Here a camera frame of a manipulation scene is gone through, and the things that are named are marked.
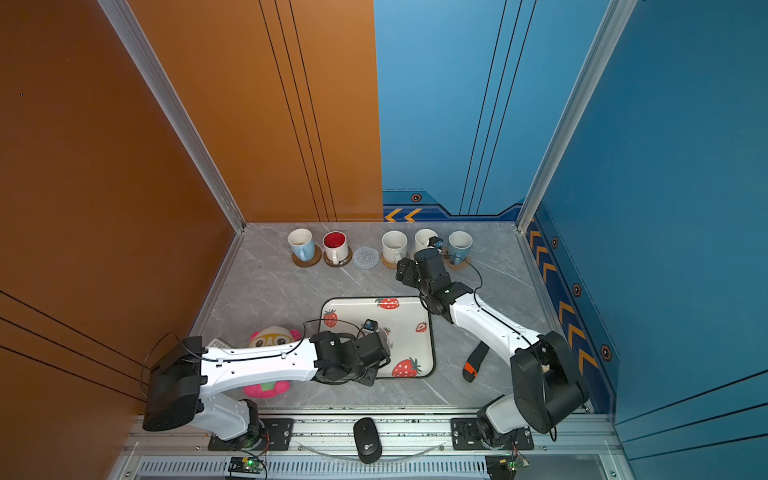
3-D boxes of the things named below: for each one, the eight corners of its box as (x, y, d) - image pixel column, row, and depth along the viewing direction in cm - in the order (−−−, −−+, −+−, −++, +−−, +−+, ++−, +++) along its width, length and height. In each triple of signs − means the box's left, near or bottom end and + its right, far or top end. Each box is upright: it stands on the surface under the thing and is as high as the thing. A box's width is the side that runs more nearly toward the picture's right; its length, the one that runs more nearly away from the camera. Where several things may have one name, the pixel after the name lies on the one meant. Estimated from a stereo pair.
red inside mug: (324, 269, 108) (319, 254, 101) (328, 245, 115) (324, 230, 108) (346, 269, 108) (343, 254, 101) (349, 245, 115) (346, 230, 108)
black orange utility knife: (458, 375, 85) (460, 373, 83) (476, 341, 91) (477, 338, 90) (472, 384, 83) (474, 382, 82) (489, 348, 90) (490, 345, 88)
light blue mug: (305, 272, 107) (297, 254, 99) (293, 252, 113) (285, 234, 105) (324, 263, 110) (318, 244, 102) (312, 244, 116) (305, 225, 107)
